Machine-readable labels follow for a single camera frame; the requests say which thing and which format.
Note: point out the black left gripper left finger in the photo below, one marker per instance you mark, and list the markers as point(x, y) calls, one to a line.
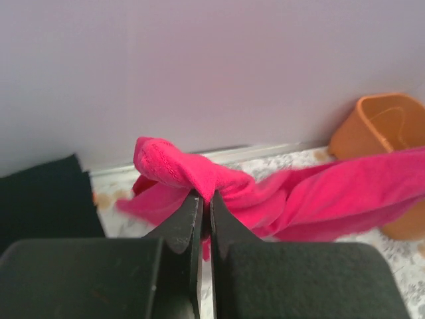
point(156, 276)

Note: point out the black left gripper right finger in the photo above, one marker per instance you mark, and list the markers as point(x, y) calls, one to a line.
point(253, 278)

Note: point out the pink t shirt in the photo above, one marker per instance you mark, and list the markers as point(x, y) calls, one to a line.
point(290, 204)

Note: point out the folded black t shirt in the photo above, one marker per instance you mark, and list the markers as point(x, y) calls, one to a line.
point(50, 200)

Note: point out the floral patterned table mat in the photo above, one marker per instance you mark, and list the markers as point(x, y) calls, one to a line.
point(406, 258)

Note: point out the orange plastic basket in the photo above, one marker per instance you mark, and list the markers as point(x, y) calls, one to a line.
point(382, 142)

